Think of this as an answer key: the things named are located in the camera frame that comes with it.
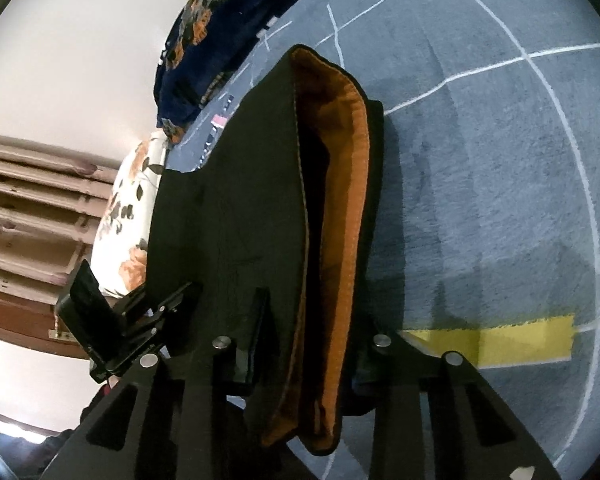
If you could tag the wooden headboard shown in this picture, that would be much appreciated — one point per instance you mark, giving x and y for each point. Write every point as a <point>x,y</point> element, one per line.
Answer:
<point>30,210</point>

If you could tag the navy dog-print blanket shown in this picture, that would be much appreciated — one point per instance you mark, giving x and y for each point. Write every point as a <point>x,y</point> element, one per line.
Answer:
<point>205,60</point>

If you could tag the brown wooden bed frame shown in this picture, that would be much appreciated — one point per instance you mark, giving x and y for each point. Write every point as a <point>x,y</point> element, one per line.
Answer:
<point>25,315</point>

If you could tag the white floral pillow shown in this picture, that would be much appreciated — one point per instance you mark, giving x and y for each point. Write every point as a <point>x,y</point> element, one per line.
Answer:
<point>125,240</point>

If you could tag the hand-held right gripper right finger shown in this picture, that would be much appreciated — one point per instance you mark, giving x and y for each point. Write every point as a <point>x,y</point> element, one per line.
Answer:
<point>382,360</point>

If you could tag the black pants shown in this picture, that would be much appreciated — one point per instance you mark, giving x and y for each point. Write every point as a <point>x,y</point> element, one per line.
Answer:
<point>230,210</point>

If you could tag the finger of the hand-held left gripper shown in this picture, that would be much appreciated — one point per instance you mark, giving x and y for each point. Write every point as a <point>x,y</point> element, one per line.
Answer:
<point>152,310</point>

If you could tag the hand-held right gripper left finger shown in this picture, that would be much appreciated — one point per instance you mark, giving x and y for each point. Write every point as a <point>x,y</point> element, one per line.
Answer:
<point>259,340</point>

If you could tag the blue grid bedsheet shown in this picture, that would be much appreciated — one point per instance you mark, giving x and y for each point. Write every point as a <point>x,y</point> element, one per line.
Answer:
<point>480,160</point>

